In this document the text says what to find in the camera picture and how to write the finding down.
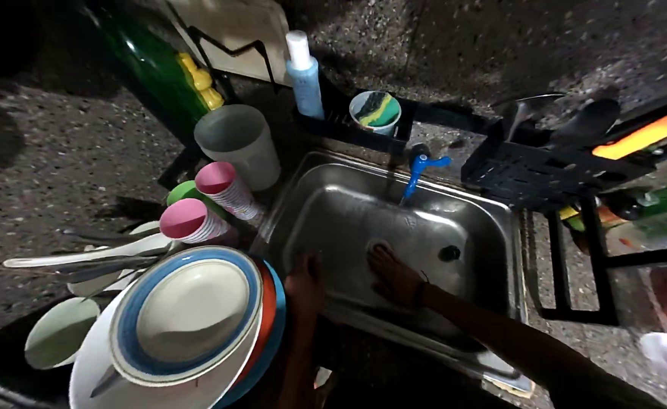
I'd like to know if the person's left hand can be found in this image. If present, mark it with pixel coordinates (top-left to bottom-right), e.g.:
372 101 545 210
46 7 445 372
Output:
285 253 326 318

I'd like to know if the person's right hand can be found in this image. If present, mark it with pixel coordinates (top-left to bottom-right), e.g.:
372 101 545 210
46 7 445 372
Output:
366 242 427 310

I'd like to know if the person's left forearm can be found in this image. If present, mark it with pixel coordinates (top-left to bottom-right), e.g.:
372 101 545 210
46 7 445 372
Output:
278 314 318 409

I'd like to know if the person's right forearm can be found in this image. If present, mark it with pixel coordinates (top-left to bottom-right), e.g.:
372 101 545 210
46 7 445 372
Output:
421 283 667 409

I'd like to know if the stainless steel sink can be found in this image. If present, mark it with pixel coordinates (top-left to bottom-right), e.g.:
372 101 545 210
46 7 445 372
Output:
251 149 535 398

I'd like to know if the orange plate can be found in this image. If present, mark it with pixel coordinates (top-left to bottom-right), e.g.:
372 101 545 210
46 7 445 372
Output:
232 259 276 388

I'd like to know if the bright blue plate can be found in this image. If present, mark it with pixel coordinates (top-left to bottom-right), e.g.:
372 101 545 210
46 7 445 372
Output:
211 260 287 409

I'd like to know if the person's body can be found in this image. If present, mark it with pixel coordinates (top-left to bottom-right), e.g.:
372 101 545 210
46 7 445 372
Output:
311 324 516 409

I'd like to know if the blue faucet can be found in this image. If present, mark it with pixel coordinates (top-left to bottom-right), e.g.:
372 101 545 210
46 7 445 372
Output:
402 153 452 206

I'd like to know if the stack of pink cups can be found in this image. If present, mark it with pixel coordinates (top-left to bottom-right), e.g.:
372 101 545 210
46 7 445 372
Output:
159 198 238 245
195 161 261 222

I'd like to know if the white plate with blue rim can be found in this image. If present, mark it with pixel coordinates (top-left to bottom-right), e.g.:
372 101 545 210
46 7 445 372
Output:
110 245 264 388

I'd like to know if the grey translucent plastic container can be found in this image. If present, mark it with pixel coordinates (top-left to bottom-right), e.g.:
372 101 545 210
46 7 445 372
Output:
194 104 282 192

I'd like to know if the black plastic shelf tray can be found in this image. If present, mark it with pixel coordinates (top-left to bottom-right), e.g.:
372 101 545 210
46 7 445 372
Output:
293 74 500 156

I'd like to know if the green yellow sponge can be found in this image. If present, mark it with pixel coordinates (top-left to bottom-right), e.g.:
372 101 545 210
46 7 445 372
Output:
356 92 401 127

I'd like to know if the white tub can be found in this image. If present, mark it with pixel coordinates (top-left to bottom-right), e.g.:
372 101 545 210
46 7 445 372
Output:
349 90 402 137

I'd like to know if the black utensil rack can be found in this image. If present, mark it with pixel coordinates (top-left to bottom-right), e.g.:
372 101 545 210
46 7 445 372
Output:
461 116 658 213

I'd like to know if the blue bottle with white cap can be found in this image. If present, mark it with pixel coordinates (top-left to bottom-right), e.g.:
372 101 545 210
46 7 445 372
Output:
285 30 325 120

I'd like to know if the metal ladle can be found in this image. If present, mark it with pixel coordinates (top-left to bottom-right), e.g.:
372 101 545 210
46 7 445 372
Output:
504 94 565 143

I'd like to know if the pile of cutlery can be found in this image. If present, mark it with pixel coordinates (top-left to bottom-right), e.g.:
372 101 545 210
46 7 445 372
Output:
52 227 182 302

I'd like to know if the yellow bumpy plastic object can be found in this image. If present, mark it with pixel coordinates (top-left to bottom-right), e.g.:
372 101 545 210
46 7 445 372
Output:
177 52 225 111

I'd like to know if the large white plate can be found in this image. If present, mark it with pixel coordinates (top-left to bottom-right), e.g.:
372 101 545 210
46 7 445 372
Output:
69 267 265 409

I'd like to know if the beige cutting board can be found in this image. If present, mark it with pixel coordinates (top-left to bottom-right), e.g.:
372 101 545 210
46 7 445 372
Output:
169 0 293 87

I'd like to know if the black spatula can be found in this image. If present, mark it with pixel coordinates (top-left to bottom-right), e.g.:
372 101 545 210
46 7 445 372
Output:
551 99 621 151

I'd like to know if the large green bottle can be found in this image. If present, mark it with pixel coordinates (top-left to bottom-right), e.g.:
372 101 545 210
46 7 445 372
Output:
80 0 212 150

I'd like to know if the pale green cup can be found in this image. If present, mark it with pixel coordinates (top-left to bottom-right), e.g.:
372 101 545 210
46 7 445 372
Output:
24 297 101 370

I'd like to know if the glowing orange bar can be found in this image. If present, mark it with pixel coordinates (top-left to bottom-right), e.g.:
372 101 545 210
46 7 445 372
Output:
592 101 667 161

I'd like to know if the black metal shelf frame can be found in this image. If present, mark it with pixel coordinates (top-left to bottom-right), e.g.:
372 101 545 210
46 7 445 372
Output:
522 196 667 327

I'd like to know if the black wire rack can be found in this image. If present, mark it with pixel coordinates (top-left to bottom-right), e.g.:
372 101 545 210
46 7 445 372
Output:
166 0 280 104

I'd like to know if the white-handled long utensil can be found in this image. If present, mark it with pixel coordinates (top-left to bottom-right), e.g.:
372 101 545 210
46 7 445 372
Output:
3 232 174 269

